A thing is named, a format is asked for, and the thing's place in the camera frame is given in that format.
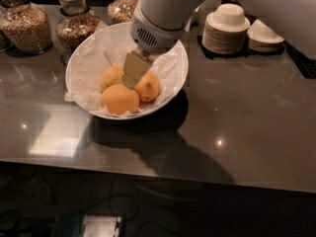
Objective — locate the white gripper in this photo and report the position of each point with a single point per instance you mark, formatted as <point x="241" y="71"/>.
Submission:
<point x="157" y="36"/>

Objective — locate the orange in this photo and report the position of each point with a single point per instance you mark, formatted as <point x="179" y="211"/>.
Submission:
<point x="148" y="88"/>
<point x="111" y="76"/>
<point x="119" y="100"/>

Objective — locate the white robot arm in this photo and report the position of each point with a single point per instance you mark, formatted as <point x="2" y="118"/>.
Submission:
<point x="158" y="24"/>

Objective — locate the white bowl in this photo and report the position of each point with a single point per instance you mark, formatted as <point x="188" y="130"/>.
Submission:
<point x="174" y="76"/>

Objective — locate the white paper liner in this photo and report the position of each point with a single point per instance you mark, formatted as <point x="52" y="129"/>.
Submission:
<point x="95" y="56"/>

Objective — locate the glass jar of cereal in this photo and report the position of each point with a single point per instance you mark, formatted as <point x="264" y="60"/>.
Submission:
<point x="121" y="11"/>

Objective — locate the middle glass jar of granola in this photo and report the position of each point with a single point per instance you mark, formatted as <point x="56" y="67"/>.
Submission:
<point x="76" y="25"/>

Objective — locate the tall stack of paper bowls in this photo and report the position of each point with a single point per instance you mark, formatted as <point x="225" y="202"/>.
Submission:
<point x="225" y="29"/>

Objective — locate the large glass jar of grains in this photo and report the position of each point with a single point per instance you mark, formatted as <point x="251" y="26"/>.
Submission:
<point x="27" y="27"/>

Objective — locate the short stack of paper bowls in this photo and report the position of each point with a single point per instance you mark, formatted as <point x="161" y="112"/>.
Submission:
<point x="262" y="38"/>

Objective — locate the black mat under bowls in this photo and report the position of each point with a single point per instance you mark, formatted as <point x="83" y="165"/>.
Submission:
<point x="296" y="60"/>

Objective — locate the grey device under table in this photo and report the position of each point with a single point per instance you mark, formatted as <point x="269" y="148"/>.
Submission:
<point x="88" y="225"/>

